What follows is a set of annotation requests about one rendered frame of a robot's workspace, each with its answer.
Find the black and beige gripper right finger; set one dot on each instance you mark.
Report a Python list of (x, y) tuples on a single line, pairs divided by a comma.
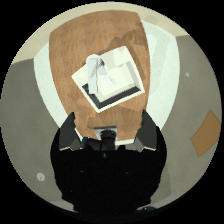
[(149, 141)]

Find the grey mixer tap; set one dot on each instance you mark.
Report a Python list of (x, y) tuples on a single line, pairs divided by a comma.
[(94, 63)]

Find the white square sink basin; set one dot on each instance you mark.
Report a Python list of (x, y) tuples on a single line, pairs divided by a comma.
[(125, 77)]

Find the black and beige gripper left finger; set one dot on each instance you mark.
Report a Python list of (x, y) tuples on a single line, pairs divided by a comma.
[(65, 141)]

